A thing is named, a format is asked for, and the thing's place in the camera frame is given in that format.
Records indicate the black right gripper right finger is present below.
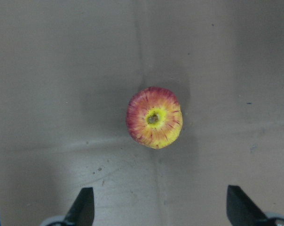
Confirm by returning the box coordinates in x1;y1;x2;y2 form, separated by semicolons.
226;185;268;226

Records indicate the yellow red apple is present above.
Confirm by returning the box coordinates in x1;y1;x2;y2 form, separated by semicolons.
126;87;183;149

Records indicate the brown paper table cover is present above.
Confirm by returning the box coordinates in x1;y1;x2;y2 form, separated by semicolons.
0;0;284;226

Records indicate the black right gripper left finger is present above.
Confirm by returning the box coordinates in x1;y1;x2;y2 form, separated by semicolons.
63;187;95;226

